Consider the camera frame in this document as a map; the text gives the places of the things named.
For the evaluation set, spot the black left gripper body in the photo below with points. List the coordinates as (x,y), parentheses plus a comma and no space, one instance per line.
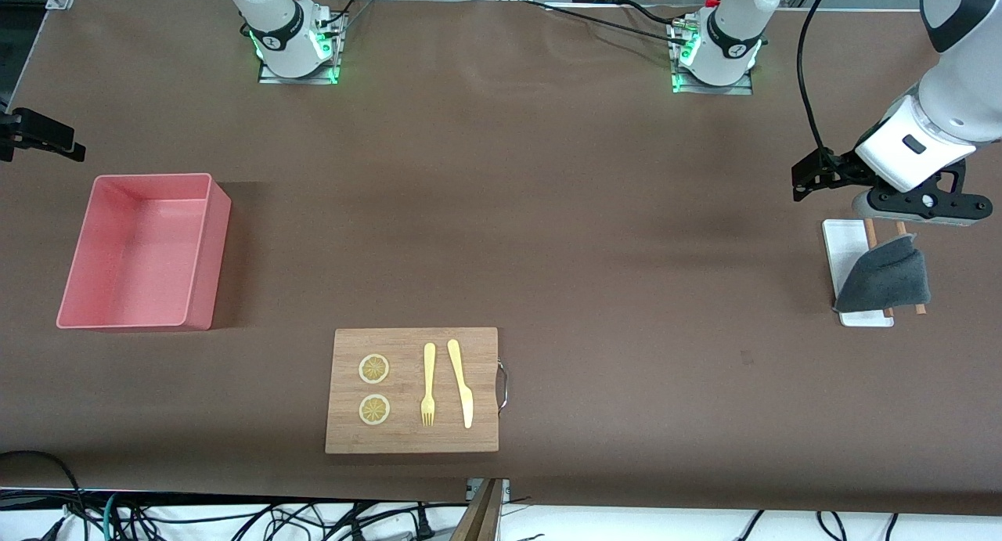
(841,170)

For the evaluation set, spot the yellow plastic fork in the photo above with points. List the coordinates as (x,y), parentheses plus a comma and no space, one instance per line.
(429,369)

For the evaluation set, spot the wooden post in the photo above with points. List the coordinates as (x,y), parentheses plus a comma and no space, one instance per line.
(481,517)

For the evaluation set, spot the white rectangular tray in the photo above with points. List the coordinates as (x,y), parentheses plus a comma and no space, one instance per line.
(844,247)

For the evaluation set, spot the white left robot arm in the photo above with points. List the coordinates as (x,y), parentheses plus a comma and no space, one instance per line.
(955,95)

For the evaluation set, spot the grey microfibre cloth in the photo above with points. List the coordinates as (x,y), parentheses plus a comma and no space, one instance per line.
(884,279)

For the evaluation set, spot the wooden cutting board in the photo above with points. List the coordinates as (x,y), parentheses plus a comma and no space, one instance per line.
(407,439)

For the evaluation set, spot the yellow plastic knife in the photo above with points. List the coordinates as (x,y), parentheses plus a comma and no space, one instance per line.
(462,384)

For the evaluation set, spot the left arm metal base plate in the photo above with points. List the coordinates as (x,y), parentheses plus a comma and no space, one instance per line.
(712,90)

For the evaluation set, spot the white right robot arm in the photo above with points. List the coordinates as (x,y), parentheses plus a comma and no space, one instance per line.
(270,16)

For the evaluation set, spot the pink plastic bin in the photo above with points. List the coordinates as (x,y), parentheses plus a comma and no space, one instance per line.
(133,251)

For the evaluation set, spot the large table cover sheet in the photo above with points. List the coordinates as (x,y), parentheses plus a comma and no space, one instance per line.
(626,251)

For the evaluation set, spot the lemon slice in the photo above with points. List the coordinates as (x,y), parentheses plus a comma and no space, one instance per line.
(373,369)
(374,410)

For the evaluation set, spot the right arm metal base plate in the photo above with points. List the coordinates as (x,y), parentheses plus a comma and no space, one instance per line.
(297,80)

